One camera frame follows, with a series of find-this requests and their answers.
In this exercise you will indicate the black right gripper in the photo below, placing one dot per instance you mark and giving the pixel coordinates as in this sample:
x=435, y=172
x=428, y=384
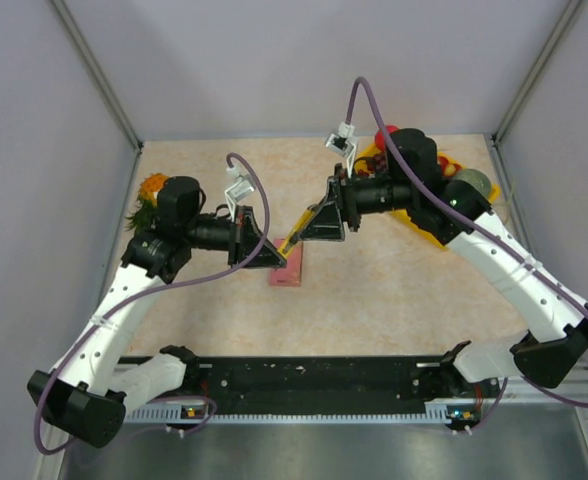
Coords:
x=327, y=224

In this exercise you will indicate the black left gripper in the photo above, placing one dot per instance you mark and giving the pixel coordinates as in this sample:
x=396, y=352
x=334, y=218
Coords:
x=244, y=236

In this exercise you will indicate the yellow utility knife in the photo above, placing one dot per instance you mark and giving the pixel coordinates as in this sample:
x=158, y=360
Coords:
x=293, y=237

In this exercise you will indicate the pink express box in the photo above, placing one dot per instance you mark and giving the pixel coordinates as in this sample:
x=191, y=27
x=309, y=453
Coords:
x=291, y=274

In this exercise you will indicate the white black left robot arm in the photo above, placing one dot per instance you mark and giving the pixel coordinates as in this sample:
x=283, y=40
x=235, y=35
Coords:
x=175, y=245

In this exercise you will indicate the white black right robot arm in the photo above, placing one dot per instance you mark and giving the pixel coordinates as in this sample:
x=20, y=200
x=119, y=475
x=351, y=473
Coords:
x=456, y=211

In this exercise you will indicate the dark purple grape bunch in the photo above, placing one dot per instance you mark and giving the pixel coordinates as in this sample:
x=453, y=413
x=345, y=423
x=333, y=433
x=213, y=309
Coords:
x=371, y=165

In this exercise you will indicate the red apple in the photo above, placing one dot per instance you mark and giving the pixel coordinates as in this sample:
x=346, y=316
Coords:
x=379, y=138

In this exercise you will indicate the red-yellow cherry bunch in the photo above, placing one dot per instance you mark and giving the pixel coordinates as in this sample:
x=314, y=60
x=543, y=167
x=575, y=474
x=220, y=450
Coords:
x=449, y=167

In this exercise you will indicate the orange toy pineapple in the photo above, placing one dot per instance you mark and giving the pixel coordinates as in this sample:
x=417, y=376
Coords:
x=142, y=217

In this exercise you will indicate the green netted melon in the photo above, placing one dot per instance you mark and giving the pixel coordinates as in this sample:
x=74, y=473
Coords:
x=477, y=179

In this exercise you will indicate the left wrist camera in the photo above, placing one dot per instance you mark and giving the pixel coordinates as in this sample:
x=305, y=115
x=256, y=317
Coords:
x=242, y=186

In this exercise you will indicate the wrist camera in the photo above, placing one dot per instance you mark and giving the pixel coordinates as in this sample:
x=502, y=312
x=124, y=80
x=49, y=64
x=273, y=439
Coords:
x=343, y=142
x=242, y=186

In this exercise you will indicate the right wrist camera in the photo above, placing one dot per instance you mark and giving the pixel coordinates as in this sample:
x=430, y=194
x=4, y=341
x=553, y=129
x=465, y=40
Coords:
x=343, y=142

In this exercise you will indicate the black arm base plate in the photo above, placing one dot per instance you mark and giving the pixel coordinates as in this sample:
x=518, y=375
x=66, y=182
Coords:
x=330, y=385

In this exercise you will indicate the white slotted cable duct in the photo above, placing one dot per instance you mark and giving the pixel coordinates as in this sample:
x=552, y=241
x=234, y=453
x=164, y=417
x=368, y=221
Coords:
x=191, y=413

